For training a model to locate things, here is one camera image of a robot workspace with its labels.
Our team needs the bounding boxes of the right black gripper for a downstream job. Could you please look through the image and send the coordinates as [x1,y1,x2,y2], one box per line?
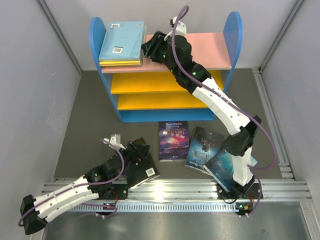
[140,31,180,77]

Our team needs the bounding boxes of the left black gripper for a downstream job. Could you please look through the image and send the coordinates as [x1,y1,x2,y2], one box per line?
[113,141,150,170]

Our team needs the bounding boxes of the black glossy book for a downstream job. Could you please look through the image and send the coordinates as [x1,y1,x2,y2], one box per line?
[123,137,160,190]

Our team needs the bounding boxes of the grey-green book with black arc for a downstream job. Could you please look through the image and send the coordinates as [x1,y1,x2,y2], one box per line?
[139,23,148,67]

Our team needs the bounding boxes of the yellow book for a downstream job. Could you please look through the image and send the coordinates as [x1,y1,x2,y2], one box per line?
[99,60,142,67]

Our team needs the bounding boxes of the light blue book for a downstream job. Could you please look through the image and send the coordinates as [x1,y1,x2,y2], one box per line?
[98,21,145,62]

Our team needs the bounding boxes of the purple Robinson Crusoe book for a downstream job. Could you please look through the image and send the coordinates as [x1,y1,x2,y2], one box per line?
[159,121,190,162]

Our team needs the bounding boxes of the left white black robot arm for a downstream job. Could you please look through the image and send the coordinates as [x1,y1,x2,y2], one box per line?
[18,138,151,235]

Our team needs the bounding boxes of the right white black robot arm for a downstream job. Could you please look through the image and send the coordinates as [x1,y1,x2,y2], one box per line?
[141,31,261,199]

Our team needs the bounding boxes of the blue pink yellow shelf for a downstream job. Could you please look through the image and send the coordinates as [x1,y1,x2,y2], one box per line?
[89,11,243,123]

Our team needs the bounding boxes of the dark Wuthering Heights book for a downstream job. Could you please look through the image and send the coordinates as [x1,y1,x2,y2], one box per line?
[184,126,224,175]

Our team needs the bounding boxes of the teal blue cover book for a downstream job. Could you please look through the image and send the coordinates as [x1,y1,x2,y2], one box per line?
[203,148,258,192]

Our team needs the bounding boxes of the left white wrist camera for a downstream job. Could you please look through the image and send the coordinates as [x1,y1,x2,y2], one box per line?
[101,134,125,151]

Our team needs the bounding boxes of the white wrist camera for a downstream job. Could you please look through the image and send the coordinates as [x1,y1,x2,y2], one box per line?
[101,134,125,151]
[170,16,187,36]

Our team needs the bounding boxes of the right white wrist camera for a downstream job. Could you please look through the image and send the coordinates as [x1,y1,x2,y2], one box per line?
[170,16,187,36]

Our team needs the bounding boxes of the aluminium mounting rail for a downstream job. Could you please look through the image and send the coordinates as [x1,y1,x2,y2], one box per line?
[41,177,312,201]

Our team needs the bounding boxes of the perforated grey cable duct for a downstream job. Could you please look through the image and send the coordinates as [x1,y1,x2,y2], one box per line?
[67,202,248,213]

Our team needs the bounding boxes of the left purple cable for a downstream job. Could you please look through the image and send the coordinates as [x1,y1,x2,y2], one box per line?
[17,138,126,227]

